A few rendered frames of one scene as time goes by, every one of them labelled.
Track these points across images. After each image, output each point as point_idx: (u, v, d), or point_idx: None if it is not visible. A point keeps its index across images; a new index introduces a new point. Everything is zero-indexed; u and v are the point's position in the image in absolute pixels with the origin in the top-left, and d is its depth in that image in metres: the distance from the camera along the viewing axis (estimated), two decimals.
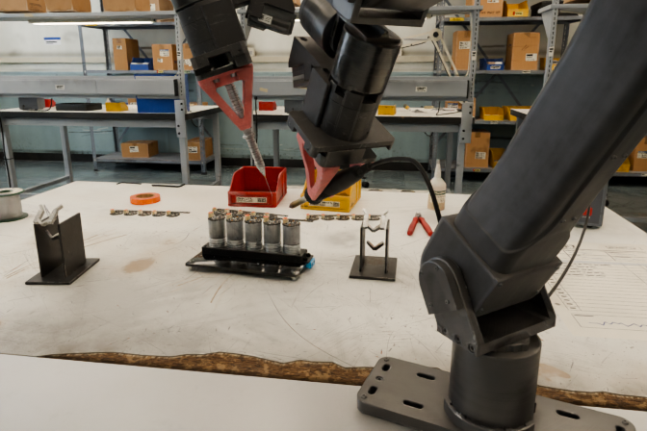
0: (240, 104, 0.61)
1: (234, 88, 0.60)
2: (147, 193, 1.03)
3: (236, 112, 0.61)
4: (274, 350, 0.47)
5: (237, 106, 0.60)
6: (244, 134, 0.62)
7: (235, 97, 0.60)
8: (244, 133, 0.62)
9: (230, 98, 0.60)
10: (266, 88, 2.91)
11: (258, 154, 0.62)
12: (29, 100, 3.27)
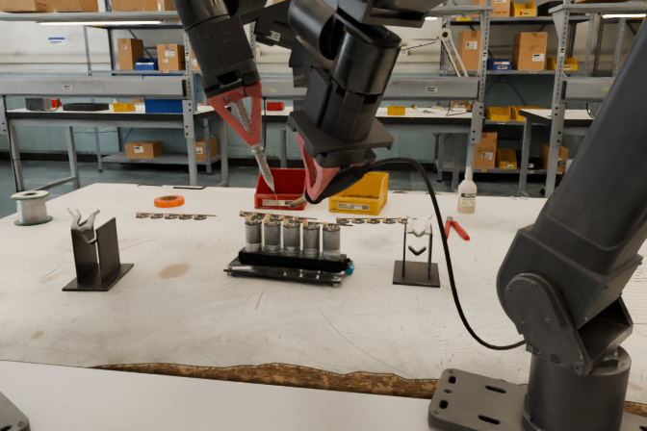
0: (248, 119, 0.61)
1: (243, 104, 0.60)
2: (170, 196, 1.01)
3: (245, 127, 0.61)
4: (331, 361, 0.46)
5: (245, 122, 0.61)
6: (252, 149, 0.62)
7: (244, 114, 0.61)
8: (252, 148, 0.62)
9: (239, 114, 0.61)
10: (274, 89, 2.89)
11: (267, 168, 0.63)
12: (36, 100, 3.25)
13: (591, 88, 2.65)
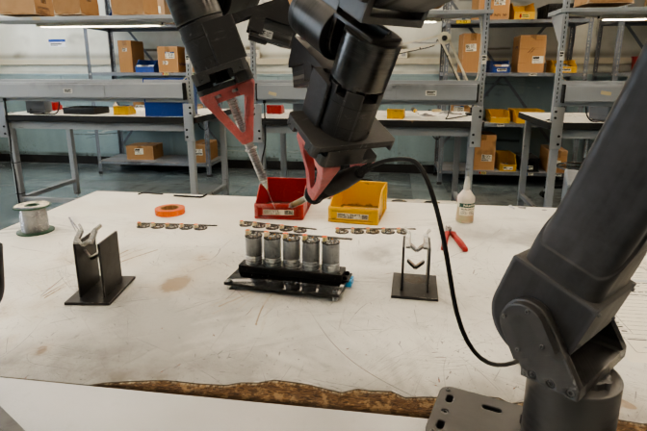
0: (242, 118, 0.61)
1: (236, 102, 0.60)
2: (171, 205, 1.02)
3: (238, 125, 0.61)
4: (330, 378, 0.47)
5: (239, 120, 0.61)
6: (245, 147, 0.62)
7: (237, 112, 0.60)
8: (245, 146, 0.62)
9: (232, 113, 0.61)
10: (274, 92, 2.90)
11: (260, 167, 0.63)
12: (37, 103, 3.26)
13: (590, 92, 2.66)
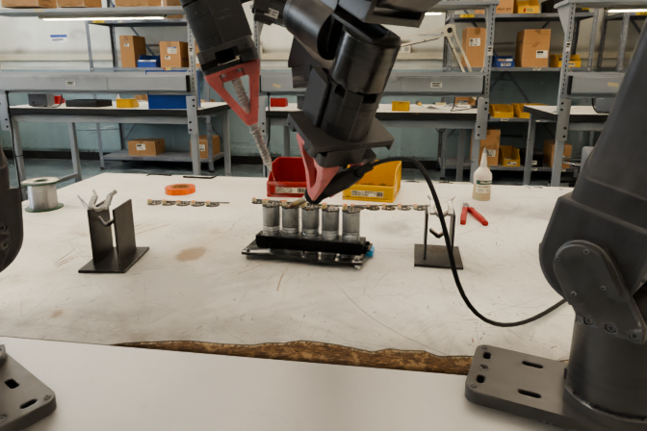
0: (246, 99, 0.60)
1: (241, 83, 0.60)
2: (182, 184, 1.00)
3: (243, 106, 0.61)
4: (359, 339, 0.45)
5: (244, 101, 0.60)
6: (250, 129, 0.62)
7: (242, 92, 0.60)
8: (250, 128, 0.62)
9: (237, 93, 0.60)
10: (279, 85, 2.88)
11: (265, 149, 0.62)
12: (38, 96, 3.24)
13: (597, 84, 2.64)
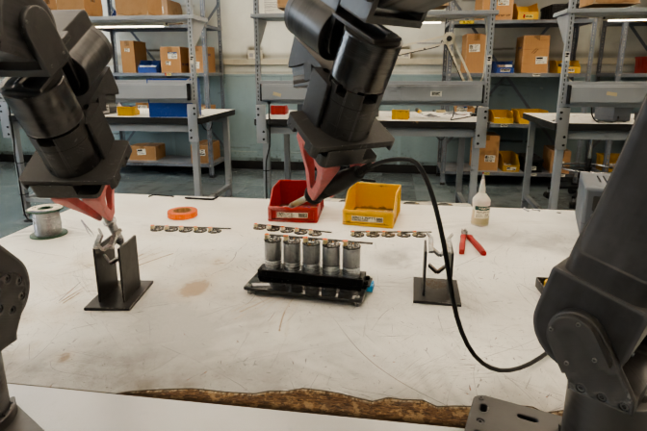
0: None
1: None
2: (184, 208, 1.01)
3: None
4: (360, 386, 0.46)
5: None
6: (108, 222, 0.61)
7: None
8: (109, 221, 0.61)
9: None
10: (279, 93, 2.90)
11: (120, 232, 0.63)
12: None
13: (596, 93, 2.65)
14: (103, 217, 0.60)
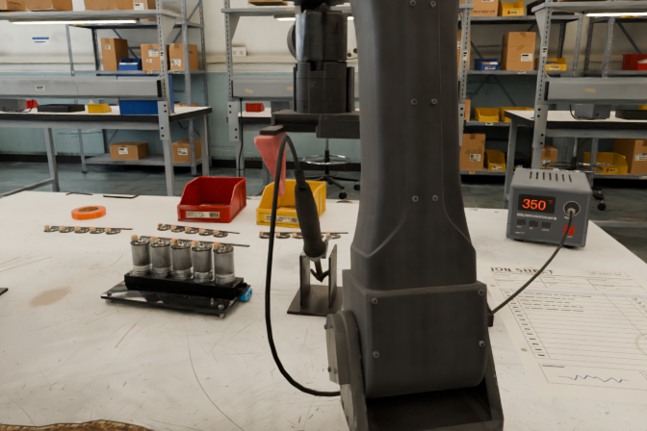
0: None
1: None
2: (91, 207, 0.94)
3: None
4: (169, 418, 0.39)
5: None
6: None
7: None
8: None
9: None
10: (251, 90, 2.82)
11: None
12: (10, 101, 3.18)
13: (574, 89, 2.58)
14: None
